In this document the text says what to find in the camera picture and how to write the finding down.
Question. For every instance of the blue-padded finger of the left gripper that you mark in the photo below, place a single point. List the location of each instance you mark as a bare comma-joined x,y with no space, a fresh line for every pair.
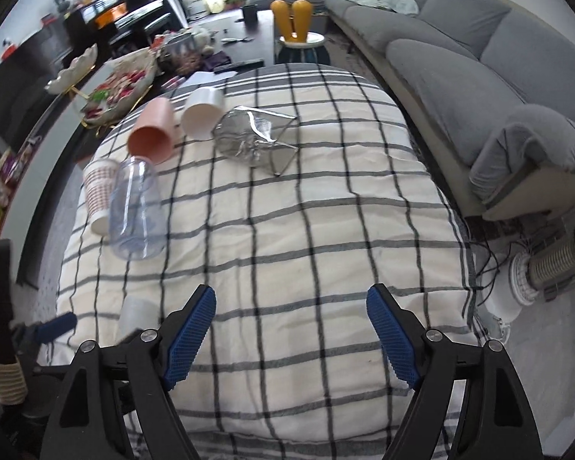
47,332

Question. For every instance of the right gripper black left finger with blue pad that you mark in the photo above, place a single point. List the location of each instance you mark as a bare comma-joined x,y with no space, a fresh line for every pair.
102,385

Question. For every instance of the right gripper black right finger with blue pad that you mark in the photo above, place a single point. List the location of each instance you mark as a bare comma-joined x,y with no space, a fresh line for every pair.
496,420

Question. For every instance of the white tape-wrapped paper cup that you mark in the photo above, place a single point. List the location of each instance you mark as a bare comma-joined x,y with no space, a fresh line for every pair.
136,314

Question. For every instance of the clear plastic cup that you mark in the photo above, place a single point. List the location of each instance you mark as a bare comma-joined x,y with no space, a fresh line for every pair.
137,221

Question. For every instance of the patterned paper cup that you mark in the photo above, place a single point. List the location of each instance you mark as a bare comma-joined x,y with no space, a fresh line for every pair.
99,179

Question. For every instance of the pink plastic cup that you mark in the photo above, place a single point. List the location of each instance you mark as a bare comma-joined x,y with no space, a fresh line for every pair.
153,135

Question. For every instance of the white plastic cup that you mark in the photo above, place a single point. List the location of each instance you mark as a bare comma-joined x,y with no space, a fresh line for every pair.
203,110

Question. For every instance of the black cup on table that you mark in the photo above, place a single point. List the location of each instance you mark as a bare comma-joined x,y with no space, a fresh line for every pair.
249,12

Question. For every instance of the snack packets on cabinet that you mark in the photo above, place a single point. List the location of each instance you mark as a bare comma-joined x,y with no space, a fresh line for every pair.
12,167

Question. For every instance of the electric space heater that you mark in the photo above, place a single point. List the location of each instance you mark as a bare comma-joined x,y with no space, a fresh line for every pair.
531,270

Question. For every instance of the white tv cabinet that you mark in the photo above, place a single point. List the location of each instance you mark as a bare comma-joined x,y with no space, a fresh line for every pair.
63,134

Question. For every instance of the black television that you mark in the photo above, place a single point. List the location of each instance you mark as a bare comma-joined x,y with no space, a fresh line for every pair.
23,77

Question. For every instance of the two-tier shell snack tray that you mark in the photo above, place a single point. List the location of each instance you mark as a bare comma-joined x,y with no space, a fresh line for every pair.
130,77

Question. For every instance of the checked white tablecloth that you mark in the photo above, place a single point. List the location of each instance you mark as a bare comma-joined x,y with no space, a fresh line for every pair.
292,367

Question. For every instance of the white paper sheet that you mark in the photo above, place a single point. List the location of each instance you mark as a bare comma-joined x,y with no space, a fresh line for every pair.
203,78

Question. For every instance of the clear snack jar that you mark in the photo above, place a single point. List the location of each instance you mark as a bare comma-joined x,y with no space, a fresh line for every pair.
183,54

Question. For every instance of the black upright piano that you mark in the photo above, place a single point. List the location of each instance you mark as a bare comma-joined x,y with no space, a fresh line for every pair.
117,27

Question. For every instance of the grey sectional sofa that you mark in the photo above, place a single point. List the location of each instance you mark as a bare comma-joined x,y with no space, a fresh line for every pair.
491,90

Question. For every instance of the black remote control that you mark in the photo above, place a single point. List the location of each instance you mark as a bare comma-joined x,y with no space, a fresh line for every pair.
240,66

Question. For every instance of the dark coffee table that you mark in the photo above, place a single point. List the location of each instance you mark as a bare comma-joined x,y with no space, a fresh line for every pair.
229,34

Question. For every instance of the yellow rabbit-ear child stool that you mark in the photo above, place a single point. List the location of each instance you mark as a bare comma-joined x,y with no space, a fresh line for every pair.
297,42

